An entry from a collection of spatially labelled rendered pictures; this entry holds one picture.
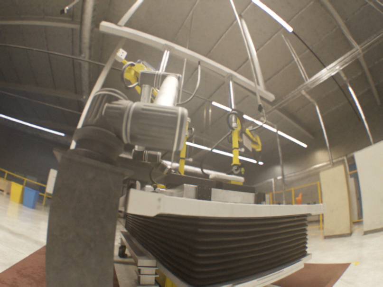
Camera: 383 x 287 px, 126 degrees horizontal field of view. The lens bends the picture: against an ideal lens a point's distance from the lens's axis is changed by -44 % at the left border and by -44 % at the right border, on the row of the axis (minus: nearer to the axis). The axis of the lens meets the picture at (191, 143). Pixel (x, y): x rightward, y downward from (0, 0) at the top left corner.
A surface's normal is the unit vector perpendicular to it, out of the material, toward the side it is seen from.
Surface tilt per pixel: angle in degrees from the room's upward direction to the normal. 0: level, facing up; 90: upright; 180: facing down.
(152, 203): 90
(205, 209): 90
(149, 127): 125
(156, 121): 109
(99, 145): 90
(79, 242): 90
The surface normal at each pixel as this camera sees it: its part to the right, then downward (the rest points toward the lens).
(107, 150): 0.90, -0.13
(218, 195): 0.45, -0.35
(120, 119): 0.12, 0.04
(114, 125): 0.09, 0.26
